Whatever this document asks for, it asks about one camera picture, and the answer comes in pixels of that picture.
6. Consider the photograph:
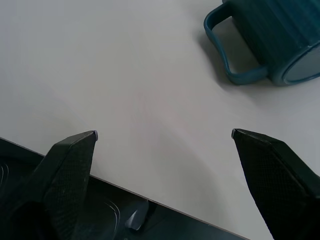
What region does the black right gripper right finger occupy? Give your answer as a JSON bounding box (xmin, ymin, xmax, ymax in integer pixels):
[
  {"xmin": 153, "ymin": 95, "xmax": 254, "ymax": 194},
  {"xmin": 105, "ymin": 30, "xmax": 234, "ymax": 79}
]
[{"xmin": 231, "ymin": 128, "xmax": 320, "ymax": 240}]

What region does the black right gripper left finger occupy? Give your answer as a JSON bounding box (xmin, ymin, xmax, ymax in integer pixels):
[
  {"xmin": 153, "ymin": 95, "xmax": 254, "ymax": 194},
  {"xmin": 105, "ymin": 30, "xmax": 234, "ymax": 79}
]
[{"xmin": 0, "ymin": 130, "xmax": 99, "ymax": 240}]

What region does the dark teal ribbed mug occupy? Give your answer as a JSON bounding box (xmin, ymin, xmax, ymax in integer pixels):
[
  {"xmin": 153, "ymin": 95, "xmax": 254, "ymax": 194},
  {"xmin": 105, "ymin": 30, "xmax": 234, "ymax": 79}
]
[{"xmin": 203, "ymin": 0, "xmax": 320, "ymax": 87}]

